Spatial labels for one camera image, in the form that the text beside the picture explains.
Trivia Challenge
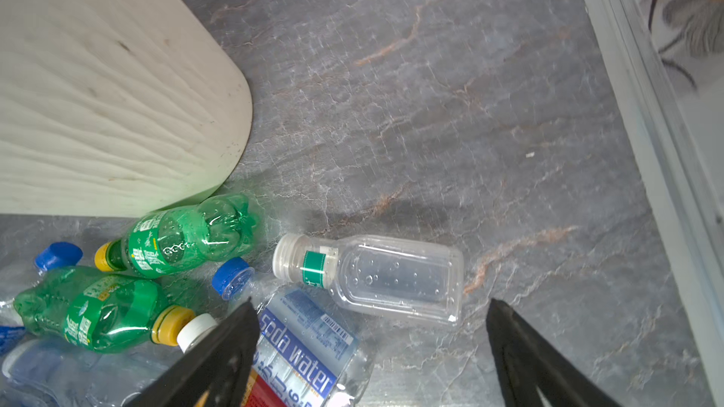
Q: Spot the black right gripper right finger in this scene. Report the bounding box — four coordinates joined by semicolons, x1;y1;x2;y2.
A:
486;299;618;406

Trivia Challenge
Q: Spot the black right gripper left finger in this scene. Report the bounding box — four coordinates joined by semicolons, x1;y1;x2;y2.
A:
129;301;260;407

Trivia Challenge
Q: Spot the orange red drink bottle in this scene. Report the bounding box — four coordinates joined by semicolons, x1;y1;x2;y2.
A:
176;313;290;407

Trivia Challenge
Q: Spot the soda water bottle blue cap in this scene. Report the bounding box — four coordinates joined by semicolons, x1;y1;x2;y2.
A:
212;258;373;406

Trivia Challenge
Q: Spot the clear bottle green band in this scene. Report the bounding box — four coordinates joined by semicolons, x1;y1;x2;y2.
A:
273;234;464;329

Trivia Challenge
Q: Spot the blue label bottle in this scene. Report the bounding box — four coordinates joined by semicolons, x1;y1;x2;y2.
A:
1;242;83;356

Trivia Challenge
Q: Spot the green bottle near bin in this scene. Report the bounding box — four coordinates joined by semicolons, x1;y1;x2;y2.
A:
94;193;261;279

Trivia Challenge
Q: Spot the cream plastic waste bin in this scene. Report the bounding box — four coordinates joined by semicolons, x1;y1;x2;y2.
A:
1;0;253;218

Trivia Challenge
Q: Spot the green bottle yellow cap middle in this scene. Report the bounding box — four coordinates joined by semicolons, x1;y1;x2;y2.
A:
13;267;196;353

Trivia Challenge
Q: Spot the clear crushed water bottle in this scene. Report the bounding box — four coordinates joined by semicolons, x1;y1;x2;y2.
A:
2;337;169;406

